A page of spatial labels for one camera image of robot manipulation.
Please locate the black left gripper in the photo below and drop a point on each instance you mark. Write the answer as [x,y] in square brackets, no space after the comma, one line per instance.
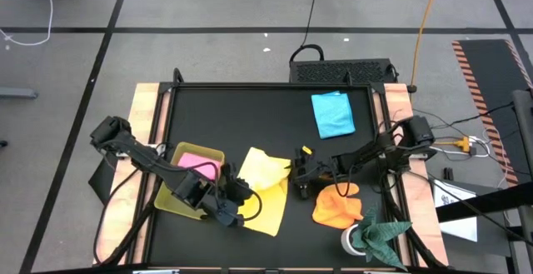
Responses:
[231,197]

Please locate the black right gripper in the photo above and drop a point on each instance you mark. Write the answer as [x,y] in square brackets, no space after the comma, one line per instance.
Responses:
[325,172]

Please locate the yellow microfiber towel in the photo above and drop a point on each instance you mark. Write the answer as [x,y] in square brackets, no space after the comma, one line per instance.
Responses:
[266,170]

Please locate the orange microfiber towel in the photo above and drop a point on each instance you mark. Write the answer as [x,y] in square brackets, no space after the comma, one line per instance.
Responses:
[333,211]

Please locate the pink microfiber towel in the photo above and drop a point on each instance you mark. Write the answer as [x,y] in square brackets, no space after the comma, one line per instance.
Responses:
[195,161]

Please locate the translucent yellow plastic bin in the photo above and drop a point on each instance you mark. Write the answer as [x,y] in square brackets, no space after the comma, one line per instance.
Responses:
[166,201]

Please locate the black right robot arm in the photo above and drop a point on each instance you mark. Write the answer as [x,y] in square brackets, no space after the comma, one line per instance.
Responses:
[420,130]

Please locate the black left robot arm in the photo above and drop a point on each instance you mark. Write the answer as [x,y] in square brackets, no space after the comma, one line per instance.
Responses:
[110,130]

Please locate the blue microfiber towel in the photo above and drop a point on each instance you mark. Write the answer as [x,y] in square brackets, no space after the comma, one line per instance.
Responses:
[333,113]

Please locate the white plant pot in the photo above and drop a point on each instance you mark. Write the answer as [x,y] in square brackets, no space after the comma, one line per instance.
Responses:
[346,242]

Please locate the green artificial plant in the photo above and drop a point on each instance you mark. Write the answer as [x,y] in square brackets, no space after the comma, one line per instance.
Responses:
[379,238]

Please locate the black clamp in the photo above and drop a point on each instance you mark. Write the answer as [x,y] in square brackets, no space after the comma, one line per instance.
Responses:
[347,77]
[178,76]

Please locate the black computer case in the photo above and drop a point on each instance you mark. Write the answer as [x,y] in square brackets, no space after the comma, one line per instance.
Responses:
[341,71]

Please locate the light wooden board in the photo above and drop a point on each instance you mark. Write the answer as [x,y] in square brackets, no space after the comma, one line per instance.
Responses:
[141,103]
[397,99]

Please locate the black flat panel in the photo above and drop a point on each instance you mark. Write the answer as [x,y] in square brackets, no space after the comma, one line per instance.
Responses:
[102,182]

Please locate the small black clip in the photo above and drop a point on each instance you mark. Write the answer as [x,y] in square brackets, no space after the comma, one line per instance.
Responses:
[448,174]

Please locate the yellow power plug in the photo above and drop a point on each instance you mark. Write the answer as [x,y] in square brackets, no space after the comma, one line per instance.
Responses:
[462,142]

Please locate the white printed sign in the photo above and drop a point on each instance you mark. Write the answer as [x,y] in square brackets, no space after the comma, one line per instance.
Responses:
[458,228]

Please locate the black beam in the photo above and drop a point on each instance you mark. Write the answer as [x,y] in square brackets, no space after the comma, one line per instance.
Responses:
[479,203]

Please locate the large striped-edge black floor mat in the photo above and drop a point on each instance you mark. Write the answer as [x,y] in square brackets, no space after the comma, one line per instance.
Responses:
[491,78]

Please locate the grey desk foot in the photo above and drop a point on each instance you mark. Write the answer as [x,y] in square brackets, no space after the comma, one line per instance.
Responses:
[16,93]

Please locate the black aluminium table frame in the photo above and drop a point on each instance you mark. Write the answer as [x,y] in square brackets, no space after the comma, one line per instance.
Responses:
[270,86]

